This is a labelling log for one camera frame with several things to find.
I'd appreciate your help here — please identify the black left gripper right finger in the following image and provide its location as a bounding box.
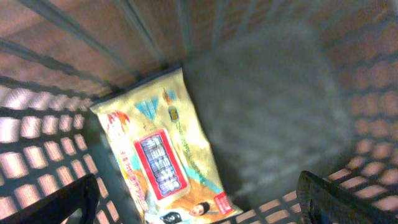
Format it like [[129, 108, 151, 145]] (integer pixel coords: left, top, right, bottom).
[[296, 170, 397, 224]]

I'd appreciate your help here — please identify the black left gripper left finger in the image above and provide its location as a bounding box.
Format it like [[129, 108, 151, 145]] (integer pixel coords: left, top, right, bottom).
[[1, 174, 100, 224]]

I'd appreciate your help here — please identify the dark grey plastic basket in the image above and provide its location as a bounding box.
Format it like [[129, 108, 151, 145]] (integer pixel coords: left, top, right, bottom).
[[1, 0, 397, 223]]

